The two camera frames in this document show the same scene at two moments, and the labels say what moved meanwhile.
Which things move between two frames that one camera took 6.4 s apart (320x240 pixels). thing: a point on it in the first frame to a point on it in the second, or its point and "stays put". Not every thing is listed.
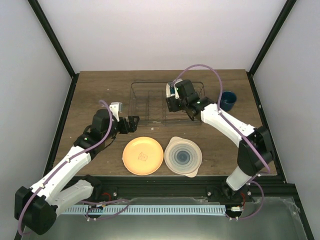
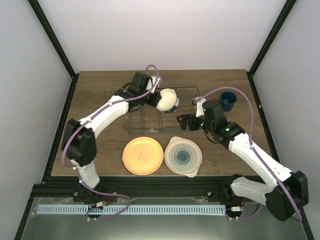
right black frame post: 277,28 stays put
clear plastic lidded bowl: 183,156 stays put
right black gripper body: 171,104 to 194,126
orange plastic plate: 143,155 stays put
